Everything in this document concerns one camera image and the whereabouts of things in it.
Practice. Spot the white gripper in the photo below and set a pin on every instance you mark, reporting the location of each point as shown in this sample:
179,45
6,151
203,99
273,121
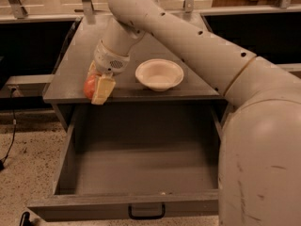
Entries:
109,60

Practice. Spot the red apple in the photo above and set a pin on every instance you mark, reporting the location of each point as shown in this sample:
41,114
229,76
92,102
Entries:
89,86

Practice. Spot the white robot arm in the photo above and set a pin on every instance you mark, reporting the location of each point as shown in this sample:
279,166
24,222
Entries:
259,171

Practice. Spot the open grey top drawer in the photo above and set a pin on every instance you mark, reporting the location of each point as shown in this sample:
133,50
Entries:
122,154

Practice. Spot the grey cabinet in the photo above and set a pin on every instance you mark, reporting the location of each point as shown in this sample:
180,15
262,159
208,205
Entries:
66,88

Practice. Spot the white bowl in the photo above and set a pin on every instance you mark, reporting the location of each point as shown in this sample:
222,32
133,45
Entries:
159,74

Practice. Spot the black object bottom left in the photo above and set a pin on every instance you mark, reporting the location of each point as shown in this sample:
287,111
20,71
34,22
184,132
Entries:
25,219

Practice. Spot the metal railing post middle-left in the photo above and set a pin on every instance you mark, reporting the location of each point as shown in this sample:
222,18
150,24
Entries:
87,0

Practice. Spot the metal railing post left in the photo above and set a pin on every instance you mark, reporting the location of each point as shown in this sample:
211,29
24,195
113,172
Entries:
18,10

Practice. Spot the black drawer handle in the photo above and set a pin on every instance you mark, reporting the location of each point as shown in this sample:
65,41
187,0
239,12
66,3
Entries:
146,211

